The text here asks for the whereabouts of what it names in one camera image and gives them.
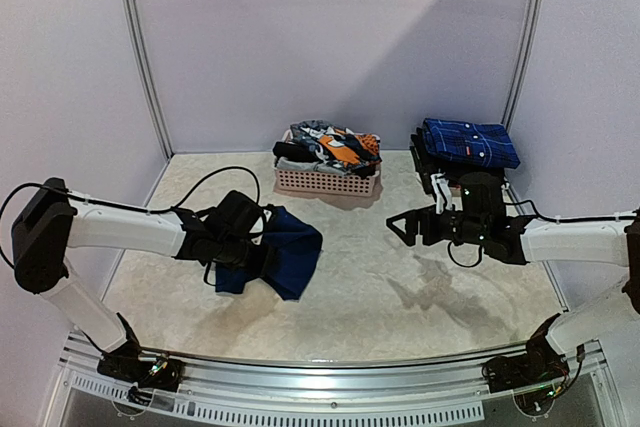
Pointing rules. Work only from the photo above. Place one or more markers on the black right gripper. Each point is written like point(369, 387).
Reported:
point(425, 226)

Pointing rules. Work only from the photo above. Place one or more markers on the navy blue Mickey t-shirt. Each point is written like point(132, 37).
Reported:
point(286, 258)

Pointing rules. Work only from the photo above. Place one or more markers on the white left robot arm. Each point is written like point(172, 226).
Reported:
point(57, 219)

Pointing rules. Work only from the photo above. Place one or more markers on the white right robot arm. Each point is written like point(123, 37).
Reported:
point(613, 240)

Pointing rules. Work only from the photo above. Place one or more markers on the black folded printed garment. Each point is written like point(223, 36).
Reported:
point(426, 165)

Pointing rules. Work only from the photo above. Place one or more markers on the pink perforated plastic basket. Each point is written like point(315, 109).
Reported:
point(325, 181)

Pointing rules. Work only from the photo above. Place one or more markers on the grey folded garment in basket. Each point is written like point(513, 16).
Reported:
point(285, 164)

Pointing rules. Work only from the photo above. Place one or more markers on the black garment in basket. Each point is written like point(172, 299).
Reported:
point(293, 152)

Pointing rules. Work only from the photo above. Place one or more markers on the orange patterned crumpled garment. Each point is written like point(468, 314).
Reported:
point(338, 148)

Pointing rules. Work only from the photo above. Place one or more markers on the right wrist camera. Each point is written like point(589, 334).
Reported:
point(446, 198)

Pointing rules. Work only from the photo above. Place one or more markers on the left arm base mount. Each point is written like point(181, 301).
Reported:
point(161, 373)

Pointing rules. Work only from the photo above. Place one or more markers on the aluminium front rail frame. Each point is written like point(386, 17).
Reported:
point(442, 391)

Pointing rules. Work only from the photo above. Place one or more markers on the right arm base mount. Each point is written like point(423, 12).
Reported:
point(539, 377)

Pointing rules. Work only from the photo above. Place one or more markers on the left aluminium corner post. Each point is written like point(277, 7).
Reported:
point(135, 28)

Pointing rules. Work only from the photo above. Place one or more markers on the aluminium corner post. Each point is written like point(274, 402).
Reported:
point(135, 28)
point(525, 46)

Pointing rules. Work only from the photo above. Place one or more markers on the right aluminium corner post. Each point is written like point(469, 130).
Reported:
point(525, 46)

